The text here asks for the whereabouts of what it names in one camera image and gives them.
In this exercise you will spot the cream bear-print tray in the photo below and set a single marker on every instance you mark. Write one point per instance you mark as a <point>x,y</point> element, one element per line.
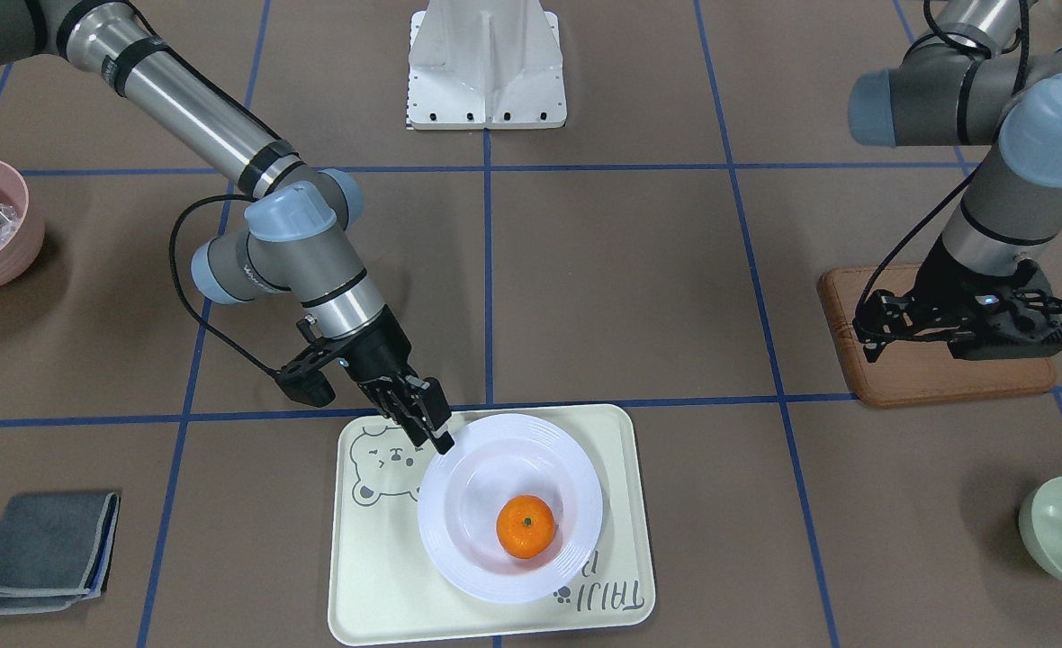
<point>383,589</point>

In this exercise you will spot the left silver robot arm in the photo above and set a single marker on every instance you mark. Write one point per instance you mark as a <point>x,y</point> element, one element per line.
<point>970,79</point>

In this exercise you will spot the white ribbed plate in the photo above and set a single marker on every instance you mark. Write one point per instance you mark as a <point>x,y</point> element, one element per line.
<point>494,459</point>

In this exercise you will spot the brown wood-grain tray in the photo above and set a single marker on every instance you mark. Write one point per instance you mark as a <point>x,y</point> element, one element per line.
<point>910,374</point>

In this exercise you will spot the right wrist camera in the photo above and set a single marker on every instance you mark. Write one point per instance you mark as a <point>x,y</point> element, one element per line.
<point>303,380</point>

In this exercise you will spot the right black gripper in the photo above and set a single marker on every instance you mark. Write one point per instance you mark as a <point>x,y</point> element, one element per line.
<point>382,350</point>

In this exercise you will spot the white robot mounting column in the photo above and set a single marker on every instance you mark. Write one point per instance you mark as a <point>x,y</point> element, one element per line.
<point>485,65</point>

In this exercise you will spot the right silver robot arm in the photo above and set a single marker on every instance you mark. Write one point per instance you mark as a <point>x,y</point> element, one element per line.
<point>295,239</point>

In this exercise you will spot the folded grey cloth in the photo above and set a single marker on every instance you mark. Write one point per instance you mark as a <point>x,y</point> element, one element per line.
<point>56,548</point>

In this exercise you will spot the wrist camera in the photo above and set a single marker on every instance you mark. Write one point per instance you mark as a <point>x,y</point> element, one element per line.
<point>885,318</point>
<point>303,380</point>

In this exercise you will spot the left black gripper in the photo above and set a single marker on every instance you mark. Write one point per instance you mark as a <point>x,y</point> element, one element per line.
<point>948,274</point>

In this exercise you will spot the orange mandarin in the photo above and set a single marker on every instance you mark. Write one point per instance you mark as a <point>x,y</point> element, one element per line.
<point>525,527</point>

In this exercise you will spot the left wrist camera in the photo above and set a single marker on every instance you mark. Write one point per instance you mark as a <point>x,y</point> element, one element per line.
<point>885,318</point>

